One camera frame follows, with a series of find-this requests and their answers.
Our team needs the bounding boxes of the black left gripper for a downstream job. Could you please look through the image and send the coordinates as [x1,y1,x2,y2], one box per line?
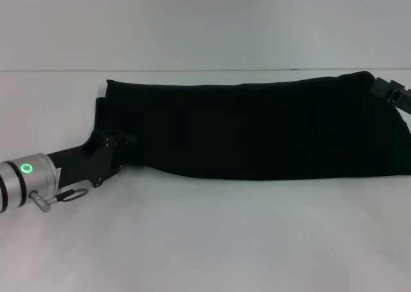
[47,128,139,189]

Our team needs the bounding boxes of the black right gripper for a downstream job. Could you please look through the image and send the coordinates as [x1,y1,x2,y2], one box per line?
[371,76,411,117]

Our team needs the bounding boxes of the black shirt with FREE print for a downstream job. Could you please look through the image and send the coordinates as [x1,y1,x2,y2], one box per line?
[94,70,409,181]

